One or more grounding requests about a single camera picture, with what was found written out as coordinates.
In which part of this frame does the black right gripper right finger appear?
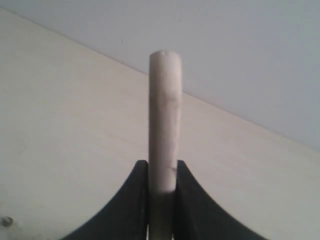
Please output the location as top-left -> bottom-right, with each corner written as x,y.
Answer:
173,160 -> 265,240

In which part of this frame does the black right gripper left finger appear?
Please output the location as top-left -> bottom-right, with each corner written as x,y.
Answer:
63,160 -> 149,240

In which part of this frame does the wooden paint brush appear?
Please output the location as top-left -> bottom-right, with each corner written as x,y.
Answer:
147,49 -> 184,240

